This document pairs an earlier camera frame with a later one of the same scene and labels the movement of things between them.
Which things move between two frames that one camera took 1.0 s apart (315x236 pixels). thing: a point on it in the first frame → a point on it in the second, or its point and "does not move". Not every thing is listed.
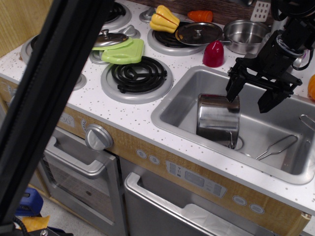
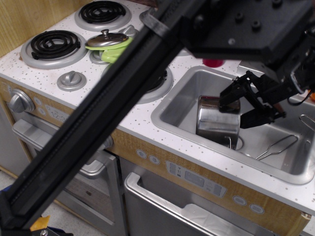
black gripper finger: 271,98 → 256,117
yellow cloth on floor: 35,223 does not move
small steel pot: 218,120 does not move
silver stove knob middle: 131,31 does not move
